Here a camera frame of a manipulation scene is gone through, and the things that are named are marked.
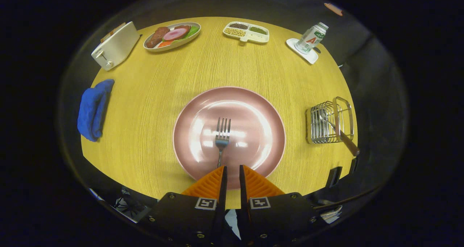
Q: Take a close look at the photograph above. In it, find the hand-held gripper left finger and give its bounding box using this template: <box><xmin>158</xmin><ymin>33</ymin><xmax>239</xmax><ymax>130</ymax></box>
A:
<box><xmin>147</xmin><ymin>165</ymin><xmax>228</xmax><ymax>247</ymax></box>

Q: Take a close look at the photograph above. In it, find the blue cloth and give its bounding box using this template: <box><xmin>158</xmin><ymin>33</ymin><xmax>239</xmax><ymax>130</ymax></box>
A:
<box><xmin>77</xmin><ymin>79</ymin><xmax>115</xmax><ymax>142</ymax></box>

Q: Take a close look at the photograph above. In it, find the knife with wooden handle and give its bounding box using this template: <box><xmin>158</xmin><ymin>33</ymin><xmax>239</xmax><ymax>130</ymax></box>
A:
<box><xmin>319</xmin><ymin>109</ymin><xmax>360</xmax><ymax>157</ymax></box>

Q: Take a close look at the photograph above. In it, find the pink ham slice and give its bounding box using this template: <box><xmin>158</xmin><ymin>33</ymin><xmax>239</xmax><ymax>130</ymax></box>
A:
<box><xmin>163</xmin><ymin>28</ymin><xmax>187</xmax><ymax>41</ymax></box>

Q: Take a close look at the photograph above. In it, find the white square coaster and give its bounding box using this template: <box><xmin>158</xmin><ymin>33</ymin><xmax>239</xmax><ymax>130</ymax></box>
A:
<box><xmin>286</xmin><ymin>38</ymin><xmax>319</xmax><ymax>65</ymax></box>

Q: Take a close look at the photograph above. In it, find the green lettuce leaf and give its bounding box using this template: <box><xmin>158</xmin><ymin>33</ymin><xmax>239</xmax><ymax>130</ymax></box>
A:
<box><xmin>183</xmin><ymin>26</ymin><xmax>200</xmax><ymax>40</ymax></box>

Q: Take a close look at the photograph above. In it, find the white divided tray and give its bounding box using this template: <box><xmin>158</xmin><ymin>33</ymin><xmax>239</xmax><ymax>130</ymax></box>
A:
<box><xmin>223</xmin><ymin>21</ymin><xmax>270</xmax><ymax>44</ymax></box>

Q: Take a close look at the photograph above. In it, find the white drink bottle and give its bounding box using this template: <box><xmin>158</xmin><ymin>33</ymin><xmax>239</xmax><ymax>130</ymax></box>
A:
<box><xmin>294</xmin><ymin>22</ymin><xmax>329</xmax><ymax>54</ymax></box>

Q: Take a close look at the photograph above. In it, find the fork with wooden handle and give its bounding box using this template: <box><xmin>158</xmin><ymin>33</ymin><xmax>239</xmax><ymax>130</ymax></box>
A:
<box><xmin>215</xmin><ymin>117</ymin><xmax>231</xmax><ymax>168</ymax></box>

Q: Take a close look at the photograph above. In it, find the white toaster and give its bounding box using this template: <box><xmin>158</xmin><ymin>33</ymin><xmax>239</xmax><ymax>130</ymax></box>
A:
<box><xmin>91</xmin><ymin>21</ymin><xmax>141</xmax><ymax>71</ymax></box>

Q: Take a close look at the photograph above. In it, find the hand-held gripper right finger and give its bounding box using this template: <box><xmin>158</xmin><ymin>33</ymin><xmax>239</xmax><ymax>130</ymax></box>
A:
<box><xmin>239</xmin><ymin>165</ymin><xmax>319</xmax><ymax>247</ymax></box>

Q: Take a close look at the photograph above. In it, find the pink round plate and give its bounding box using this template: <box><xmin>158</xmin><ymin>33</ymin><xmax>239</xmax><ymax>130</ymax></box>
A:
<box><xmin>173</xmin><ymin>86</ymin><xmax>286</xmax><ymax>190</ymax></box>

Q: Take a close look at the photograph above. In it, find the white oval plate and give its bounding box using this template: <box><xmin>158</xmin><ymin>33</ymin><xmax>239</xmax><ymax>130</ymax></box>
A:
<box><xmin>143</xmin><ymin>22</ymin><xmax>201</xmax><ymax>52</ymax></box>

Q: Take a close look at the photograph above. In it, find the metal wire rack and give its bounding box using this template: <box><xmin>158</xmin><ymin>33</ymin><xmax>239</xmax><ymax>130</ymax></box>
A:
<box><xmin>305</xmin><ymin>96</ymin><xmax>355</xmax><ymax>144</ymax></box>

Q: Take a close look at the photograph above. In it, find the brown meat piece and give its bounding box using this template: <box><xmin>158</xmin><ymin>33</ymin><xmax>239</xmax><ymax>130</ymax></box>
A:
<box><xmin>146</xmin><ymin>26</ymin><xmax>170</xmax><ymax>49</ymax></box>

